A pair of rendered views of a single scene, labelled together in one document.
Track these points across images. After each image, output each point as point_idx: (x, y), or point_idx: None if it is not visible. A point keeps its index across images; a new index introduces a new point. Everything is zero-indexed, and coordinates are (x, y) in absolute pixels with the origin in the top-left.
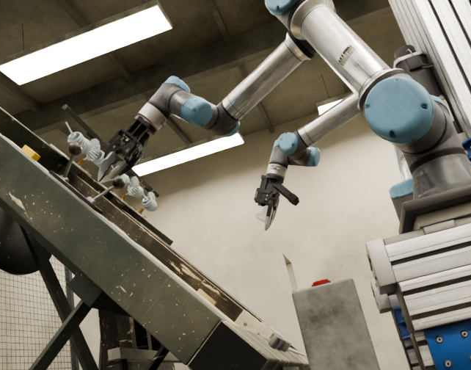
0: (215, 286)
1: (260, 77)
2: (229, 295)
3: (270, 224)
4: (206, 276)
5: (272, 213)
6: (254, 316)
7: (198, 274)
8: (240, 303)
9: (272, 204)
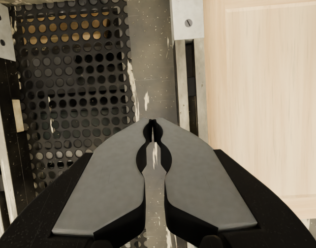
0: (198, 104)
1: None
2: (5, 139)
3: (145, 127)
4: None
5: (167, 180)
6: None
7: (207, 138)
8: (0, 112)
9: (286, 246)
